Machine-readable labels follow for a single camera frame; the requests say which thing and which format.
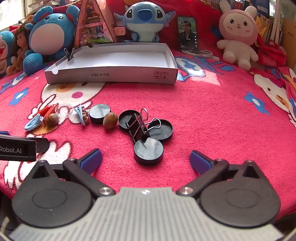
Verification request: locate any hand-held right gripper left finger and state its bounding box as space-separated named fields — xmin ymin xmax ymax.
xmin=28 ymin=148 xmax=116 ymax=197

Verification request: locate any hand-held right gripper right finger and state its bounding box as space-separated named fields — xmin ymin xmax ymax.
xmin=177 ymin=150 xmax=269 ymax=197

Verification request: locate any plain blue hair clip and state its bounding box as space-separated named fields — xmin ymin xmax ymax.
xmin=24 ymin=116 xmax=44 ymax=132

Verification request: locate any brown hazelnut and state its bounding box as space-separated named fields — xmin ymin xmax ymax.
xmin=103 ymin=112 xmax=119 ymax=129
xmin=44 ymin=113 xmax=58 ymax=127

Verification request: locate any black round lid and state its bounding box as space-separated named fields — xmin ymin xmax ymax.
xmin=89 ymin=103 xmax=111 ymax=124
xmin=147 ymin=119 xmax=173 ymax=141
xmin=133 ymin=137 xmax=164 ymax=166
xmin=118 ymin=110 xmax=144 ymax=132

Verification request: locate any large black binder clip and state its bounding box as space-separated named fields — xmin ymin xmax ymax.
xmin=125 ymin=108 xmax=162 ymax=144

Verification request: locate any white cardboard box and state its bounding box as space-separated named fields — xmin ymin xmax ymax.
xmin=44 ymin=42 xmax=178 ymax=85

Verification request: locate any clear plastic dish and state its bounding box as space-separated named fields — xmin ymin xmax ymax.
xmin=55 ymin=103 xmax=74 ymax=117

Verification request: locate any blue beaded hair clip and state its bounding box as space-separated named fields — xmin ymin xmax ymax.
xmin=73 ymin=104 xmax=89 ymax=126

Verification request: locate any pink cartoon printed blanket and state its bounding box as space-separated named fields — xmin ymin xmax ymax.
xmin=0 ymin=50 xmax=296 ymax=220

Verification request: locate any blue cat plush toy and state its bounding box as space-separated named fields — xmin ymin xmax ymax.
xmin=0 ymin=30 xmax=15 ymax=78

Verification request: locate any small black binder clip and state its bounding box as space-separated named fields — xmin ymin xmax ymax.
xmin=64 ymin=47 xmax=75 ymax=61

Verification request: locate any brown haired doll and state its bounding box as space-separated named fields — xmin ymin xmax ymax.
xmin=6 ymin=24 xmax=31 ymax=76

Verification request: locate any blue round mouse plush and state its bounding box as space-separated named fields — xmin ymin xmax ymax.
xmin=23 ymin=5 xmax=81 ymax=75

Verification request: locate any black smartphone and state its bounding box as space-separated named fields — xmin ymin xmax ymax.
xmin=178 ymin=16 xmax=200 ymax=52

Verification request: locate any red cloth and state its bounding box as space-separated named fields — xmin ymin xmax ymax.
xmin=257 ymin=39 xmax=287 ymax=67

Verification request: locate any pink triangular toy box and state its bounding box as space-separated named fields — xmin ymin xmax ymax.
xmin=73 ymin=0 xmax=116 ymax=50

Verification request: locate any pink bunny plush toy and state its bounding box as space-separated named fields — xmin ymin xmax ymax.
xmin=217 ymin=0 xmax=259 ymax=71

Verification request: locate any brown cardboard carton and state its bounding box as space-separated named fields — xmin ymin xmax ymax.
xmin=281 ymin=19 xmax=296 ymax=67

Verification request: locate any blue alien plush toy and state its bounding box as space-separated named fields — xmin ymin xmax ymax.
xmin=114 ymin=2 xmax=176 ymax=43

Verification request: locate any blue packaged box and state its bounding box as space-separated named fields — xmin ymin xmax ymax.
xmin=236 ymin=0 xmax=271 ymax=18

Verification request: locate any white charging cable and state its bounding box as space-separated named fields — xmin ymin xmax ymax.
xmin=181 ymin=49 xmax=220 ymax=61

